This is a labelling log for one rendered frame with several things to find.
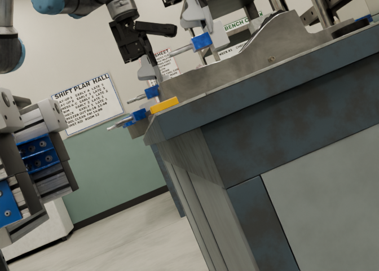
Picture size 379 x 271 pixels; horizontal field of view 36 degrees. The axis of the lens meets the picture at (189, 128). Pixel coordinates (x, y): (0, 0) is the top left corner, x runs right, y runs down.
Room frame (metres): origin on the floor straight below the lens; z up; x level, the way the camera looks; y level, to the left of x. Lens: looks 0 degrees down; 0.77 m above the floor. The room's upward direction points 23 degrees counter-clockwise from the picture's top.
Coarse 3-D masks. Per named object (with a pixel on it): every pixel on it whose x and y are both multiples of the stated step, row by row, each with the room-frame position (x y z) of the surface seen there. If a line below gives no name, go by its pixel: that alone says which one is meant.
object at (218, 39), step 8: (216, 24) 1.27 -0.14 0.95; (208, 32) 1.26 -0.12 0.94; (216, 32) 1.27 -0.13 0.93; (224, 32) 1.27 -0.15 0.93; (192, 40) 1.26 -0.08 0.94; (200, 40) 1.27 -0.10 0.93; (208, 40) 1.27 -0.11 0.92; (216, 40) 1.26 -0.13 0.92; (224, 40) 1.27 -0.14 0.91; (184, 48) 1.28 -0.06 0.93; (192, 48) 1.28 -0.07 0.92; (200, 48) 1.27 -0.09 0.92; (216, 48) 1.27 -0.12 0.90
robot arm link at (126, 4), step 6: (114, 0) 1.53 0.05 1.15; (120, 0) 1.53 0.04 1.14; (126, 0) 1.53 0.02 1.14; (132, 0) 1.55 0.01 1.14; (108, 6) 1.55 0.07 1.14; (114, 6) 1.53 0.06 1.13; (120, 6) 1.53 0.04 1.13; (126, 6) 1.53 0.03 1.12; (132, 6) 1.54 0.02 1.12; (114, 12) 1.54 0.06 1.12; (120, 12) 1.53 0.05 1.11; (126, 12) 1.53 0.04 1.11; (114, 18) 1.55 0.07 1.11
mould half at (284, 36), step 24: (288, 24) 1.41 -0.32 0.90; (336, 24) 1.42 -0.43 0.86; (264, 48) 1.40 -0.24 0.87; (288, 48) 1.41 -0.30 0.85; (312, 48) 1.41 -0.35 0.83; (192, 72) 1.38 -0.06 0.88; (216, 72) 1.39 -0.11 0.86; (240, 72) 1.39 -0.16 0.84; (168, 96) 1.38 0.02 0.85; (192, 96) 1.38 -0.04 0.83
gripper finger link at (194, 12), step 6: (186, 0) 1.26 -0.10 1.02; (192, 0) 1.26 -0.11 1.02; (192, 6) 1.25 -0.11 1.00; (198, 6) 1.25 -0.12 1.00; (186, 12) 1.25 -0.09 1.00; (192, 12) 1.25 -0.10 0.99; (198, 12) 1.25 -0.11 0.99; (204, 12) 1.24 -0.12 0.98; (186, 18) 1.25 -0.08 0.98; (192, 18) 1.25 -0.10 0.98; (198, 18) 1.25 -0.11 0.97; (204, 18) 1.25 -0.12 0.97; (210, 18) 1.25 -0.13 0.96; (210, 24) 1.25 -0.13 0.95; (210, 30) 1.26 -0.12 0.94
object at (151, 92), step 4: (164, 76) 1.54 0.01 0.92; (168, 76) 1.54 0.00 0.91; (156, 80) 1.55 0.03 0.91; (164, 80) 1.54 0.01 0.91; (148, 88) 1.54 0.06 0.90; (152, 88) 1.54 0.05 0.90; (156, 88) 1.54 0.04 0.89; (144, 92) 1.57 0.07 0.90; (148, 92) 1.54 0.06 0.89; (152, 92) 1.54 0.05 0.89; (156, 92) 1.54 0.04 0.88; (140, 96) 1.55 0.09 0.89; (144, 96) 1.56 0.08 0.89; (148, 96) 1.54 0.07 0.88; (152, 96) 1.54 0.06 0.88; (156, 96) 1.56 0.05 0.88; (128, 100) 1.55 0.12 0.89; (132, 100) 1.55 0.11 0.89
